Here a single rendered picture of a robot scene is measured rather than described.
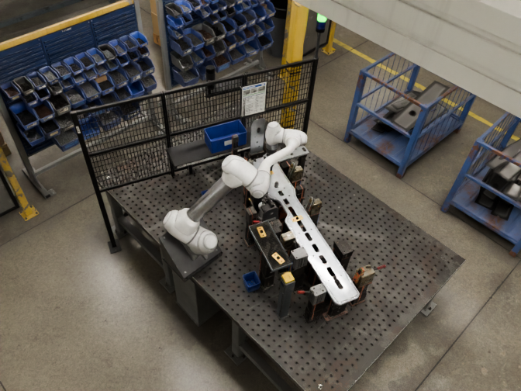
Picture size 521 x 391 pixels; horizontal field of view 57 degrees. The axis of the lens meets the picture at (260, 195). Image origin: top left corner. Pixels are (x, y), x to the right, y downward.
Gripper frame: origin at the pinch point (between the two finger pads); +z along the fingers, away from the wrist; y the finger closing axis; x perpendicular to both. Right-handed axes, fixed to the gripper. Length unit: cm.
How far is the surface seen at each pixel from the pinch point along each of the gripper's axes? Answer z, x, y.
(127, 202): 39, 40, -104
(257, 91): -29, 54, 13
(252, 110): -11, 54, 9
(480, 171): 91, -7, 247
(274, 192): 8.9, -18.2, -4.0
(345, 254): 6, -88, 15
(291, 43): -60, 60, 43
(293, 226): 9, -52, -6
